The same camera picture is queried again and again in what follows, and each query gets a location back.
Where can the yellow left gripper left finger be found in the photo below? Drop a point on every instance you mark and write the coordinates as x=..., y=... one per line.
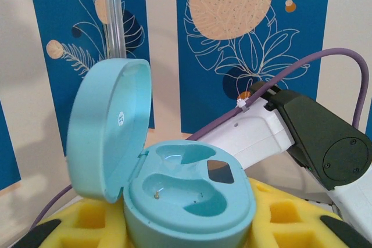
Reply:
x=87, y=230

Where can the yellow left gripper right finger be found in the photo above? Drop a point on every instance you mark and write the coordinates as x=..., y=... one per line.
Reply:
x=290, y=224

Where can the blue earbud charging case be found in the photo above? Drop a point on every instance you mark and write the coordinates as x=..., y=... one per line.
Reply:
x=186, y=210

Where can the aluminium frame post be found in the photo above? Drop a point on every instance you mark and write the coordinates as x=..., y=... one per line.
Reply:
x=113, y=12

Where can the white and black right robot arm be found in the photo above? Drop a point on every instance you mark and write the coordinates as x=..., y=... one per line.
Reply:
x=319, y=132

